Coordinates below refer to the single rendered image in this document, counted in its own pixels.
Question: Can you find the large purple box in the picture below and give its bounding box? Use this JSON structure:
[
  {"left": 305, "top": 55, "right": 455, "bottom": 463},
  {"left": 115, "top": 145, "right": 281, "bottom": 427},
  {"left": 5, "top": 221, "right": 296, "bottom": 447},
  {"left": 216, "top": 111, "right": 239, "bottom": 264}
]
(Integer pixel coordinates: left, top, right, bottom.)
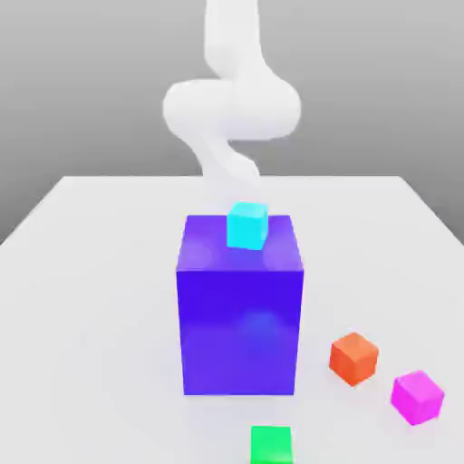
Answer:
[{"left": 175, "top": 214, "right": 305, "bottom": 397}]

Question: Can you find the small cyan cube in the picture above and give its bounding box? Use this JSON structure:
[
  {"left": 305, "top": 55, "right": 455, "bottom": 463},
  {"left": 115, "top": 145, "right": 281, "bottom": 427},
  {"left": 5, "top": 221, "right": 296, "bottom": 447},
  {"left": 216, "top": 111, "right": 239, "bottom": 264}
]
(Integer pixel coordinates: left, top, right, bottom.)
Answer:
[{"left": 226, "top": 201, "right": 270, "bottom": 251}]

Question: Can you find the small green cube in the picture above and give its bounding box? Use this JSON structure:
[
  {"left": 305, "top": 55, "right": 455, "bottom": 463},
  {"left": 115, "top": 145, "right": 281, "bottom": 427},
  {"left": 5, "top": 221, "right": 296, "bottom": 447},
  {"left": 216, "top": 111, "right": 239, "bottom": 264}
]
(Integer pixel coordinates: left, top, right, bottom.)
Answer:
[{"left": 250, "top": 425, "right": 294, "bottom": 464}]

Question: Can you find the small orange cube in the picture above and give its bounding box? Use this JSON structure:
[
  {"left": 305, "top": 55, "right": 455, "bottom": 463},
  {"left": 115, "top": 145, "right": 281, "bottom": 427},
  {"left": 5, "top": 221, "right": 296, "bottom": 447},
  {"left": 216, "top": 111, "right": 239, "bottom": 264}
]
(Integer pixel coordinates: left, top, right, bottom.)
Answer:
[{"left": 328, "top": 332, "right": 380, "bottom": 388}]

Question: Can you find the small magenta cube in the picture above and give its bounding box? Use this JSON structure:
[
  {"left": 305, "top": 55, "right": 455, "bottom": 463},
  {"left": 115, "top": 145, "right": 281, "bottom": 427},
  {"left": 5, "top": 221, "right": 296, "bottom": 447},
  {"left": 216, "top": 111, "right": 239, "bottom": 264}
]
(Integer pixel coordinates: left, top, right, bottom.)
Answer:
[{"left": 390, "top": 369, "right": 446, "bottom": 426}]

